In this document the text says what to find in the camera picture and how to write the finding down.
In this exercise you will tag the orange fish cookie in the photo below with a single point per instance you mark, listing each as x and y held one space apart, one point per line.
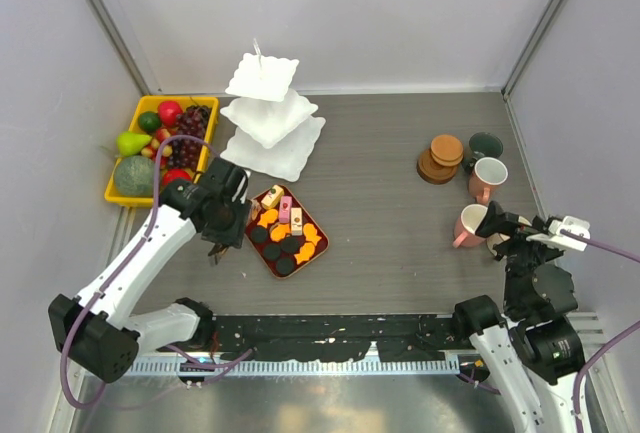
268 218

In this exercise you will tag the stack of wooden coasters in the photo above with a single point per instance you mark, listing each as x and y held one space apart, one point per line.
439 163

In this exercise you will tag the pink cake slice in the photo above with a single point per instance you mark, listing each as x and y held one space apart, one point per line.
255 210

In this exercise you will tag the dark green mug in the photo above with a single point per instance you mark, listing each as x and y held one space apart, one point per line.
481 145

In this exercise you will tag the white three-tier serving stand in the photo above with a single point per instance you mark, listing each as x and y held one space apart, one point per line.
276 128

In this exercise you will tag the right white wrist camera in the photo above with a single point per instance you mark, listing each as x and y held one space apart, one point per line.
561 233

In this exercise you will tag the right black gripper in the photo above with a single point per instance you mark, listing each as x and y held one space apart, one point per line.
497 218

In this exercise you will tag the small red cherry cluster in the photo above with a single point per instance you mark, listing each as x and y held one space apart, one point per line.
153 148

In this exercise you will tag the pink cake with cherry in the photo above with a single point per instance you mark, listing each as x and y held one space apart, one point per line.
284 212

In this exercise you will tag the cream cake with chocolate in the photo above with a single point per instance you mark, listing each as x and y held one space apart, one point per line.
296 221

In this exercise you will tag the red apple at front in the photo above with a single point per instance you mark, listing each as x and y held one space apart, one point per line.
175 174

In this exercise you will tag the metal tweezers tongs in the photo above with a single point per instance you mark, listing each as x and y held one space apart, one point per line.
216 254

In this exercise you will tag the green pear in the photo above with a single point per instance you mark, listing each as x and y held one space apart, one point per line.
131 143

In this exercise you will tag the green lime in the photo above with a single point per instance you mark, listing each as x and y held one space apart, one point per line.
149 122

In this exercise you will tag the pink mug lying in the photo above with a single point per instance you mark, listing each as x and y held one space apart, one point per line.
466 225

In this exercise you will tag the pink mug upright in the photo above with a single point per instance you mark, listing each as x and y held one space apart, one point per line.
488 174

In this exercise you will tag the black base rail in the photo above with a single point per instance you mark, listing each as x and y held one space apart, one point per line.
338 338

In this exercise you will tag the red lacquer snack tray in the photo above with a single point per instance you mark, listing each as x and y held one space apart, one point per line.
285 255

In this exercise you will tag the yellow plastic fruit bin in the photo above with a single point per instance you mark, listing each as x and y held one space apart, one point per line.
150 103

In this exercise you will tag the red apple at back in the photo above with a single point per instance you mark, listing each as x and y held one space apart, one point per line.
169 112

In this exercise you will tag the cream cup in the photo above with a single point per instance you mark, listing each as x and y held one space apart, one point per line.
494 241

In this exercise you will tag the dark purple grape bunch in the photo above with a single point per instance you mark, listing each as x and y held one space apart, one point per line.
193 122

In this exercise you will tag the green melon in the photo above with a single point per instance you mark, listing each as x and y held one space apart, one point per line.
134 177

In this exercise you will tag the black round cookie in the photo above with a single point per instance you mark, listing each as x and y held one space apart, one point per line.
259 235

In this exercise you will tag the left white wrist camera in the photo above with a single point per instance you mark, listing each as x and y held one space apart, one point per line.
241 189

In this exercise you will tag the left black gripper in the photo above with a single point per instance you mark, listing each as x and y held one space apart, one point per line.
234 234

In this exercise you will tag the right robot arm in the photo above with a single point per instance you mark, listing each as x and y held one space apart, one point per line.
532 352

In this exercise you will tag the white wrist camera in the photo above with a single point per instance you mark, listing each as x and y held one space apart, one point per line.
561 233
241 189

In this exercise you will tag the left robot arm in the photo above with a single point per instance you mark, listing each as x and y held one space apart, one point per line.
97 330

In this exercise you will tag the red apple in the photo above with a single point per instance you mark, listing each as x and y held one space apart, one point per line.
175 174
169 112

